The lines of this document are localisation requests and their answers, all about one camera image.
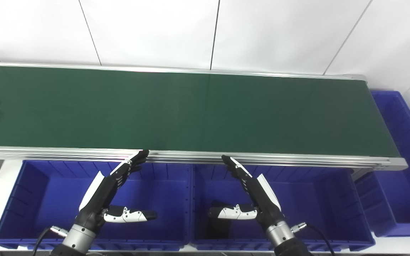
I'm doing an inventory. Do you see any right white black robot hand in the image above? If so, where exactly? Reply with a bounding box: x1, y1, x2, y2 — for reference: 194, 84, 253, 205
209, 155, 286, 233

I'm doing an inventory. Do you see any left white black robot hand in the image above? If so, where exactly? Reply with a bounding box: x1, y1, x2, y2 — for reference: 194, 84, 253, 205
75, 149, 157, 234

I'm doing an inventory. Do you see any blue plastic bin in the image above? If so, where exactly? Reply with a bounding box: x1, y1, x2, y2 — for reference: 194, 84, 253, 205
354, 90, 410, 238
0, 160, 191, 251
190, 164, 376, 252

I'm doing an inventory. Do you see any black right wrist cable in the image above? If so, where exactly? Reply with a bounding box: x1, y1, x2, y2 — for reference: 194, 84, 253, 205
290, 222, 336, 256

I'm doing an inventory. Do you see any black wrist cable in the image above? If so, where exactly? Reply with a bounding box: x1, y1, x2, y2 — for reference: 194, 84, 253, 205
290, 222, 336, 256
32, 226, 69, 256

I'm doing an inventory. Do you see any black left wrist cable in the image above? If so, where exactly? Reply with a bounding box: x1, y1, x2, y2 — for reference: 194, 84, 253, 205
32, 226, 69, 256

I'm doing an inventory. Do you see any green conveyor belt aluminium frame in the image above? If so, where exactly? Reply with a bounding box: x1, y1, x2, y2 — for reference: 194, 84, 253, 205
0, 61, 409, 171

